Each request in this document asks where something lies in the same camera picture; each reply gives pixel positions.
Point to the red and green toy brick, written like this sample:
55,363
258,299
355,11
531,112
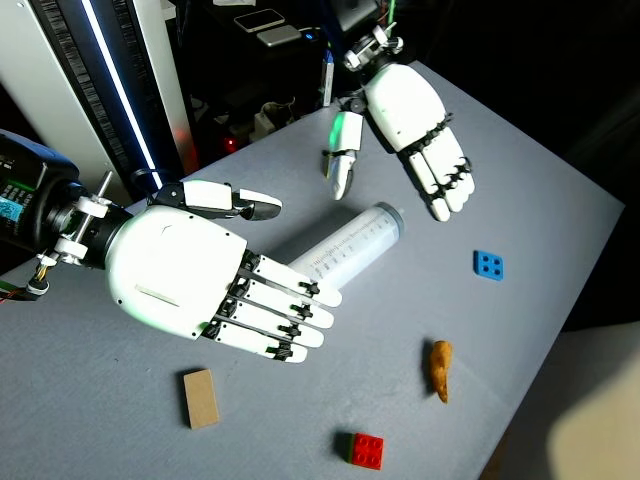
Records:
367,450

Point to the brown toy food piece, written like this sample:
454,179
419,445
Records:
441,365

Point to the large clear plastic syringe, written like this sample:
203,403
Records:
350,240

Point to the white column with blue light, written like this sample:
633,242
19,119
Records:
50,60

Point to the white-edged smartphone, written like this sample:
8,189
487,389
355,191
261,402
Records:
259,21

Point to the blue block with four holes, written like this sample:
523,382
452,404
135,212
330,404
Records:
489,265

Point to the grey table cloth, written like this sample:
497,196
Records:
400,325

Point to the silver flat device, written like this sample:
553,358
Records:
280,36

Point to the plain wooden block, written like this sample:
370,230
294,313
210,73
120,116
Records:
201,399

